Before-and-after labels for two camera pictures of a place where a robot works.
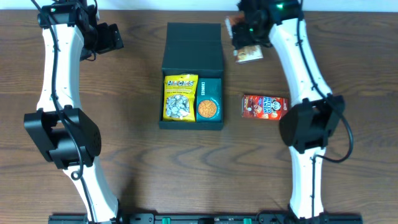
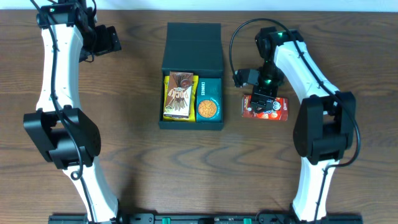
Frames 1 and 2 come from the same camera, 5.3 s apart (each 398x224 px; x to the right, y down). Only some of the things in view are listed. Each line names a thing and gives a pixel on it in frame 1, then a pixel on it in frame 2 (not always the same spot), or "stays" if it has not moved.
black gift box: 196,49 stays
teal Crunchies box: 208,101 stays
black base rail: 208,218 stays
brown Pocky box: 243,54 → 178,94
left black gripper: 109,37 stays
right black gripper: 241,38 → 263,98
